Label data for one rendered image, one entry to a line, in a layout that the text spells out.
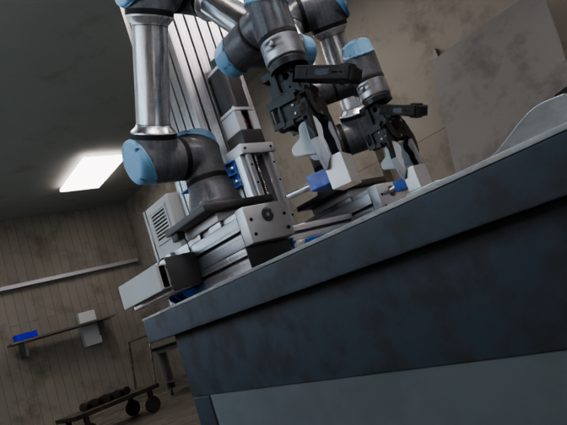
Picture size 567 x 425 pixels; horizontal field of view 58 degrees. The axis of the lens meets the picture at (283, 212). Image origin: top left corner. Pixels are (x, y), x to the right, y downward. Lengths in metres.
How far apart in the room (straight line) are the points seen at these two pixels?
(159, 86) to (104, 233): 8.73
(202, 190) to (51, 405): 8.07
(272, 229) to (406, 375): 0.82
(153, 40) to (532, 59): 3.30
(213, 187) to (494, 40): 3.43
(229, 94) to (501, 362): 1.40
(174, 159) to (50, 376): 8.09
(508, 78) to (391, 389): 3.89
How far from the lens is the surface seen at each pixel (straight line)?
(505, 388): 0.41
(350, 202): 1.61
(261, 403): 0.64
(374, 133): 1.28
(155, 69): 1.31
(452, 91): 4.53
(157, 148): 1.31
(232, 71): 1.05
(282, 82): 0.94
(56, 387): 9.29
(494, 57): 4.41
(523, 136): 1.02
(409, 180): 1.24
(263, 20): 0.96
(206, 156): 1.38
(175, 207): 1.79
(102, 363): 9.51
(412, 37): 5.11
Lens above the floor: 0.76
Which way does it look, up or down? 9 degrees up
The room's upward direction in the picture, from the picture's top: 19 degrees counter-clockwise
